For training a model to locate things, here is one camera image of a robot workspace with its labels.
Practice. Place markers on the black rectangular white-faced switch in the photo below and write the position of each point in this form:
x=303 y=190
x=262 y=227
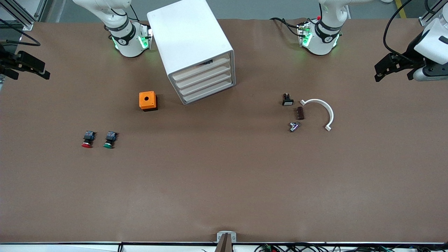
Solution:
x=287 y=102

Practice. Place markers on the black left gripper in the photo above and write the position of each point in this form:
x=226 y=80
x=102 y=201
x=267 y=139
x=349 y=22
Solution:
x=410 y=56

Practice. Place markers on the orange button enclosure box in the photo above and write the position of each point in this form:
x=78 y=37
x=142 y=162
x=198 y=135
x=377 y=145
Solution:
x=147 y=99

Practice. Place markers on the white table frame rail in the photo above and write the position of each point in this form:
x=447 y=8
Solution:
x=52 y=249

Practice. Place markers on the red push button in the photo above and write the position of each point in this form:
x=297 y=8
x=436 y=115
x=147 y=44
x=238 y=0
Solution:
x=89 y=135

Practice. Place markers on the aluminium frame post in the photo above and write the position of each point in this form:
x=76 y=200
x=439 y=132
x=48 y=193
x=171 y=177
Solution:
x=425 y=21
x=29 y=25

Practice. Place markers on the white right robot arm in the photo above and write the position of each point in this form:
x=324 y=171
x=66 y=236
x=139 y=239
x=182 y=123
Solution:
x=129 y=45

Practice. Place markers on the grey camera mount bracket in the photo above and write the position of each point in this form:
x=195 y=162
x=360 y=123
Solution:
x=232 y=238

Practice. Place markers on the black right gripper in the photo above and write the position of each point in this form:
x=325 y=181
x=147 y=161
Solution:
x=7 y=62

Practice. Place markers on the white curved pipe clamp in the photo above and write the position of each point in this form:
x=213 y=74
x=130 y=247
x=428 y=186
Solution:
x=329 y=112

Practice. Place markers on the dark brown terminal block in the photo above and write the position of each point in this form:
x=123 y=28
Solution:
x=300 y=113

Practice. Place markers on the green push button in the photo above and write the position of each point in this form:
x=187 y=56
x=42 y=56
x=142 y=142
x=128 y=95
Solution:
x=111 y=135

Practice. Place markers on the chrome valve fitting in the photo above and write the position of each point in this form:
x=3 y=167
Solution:
x=294 y=127

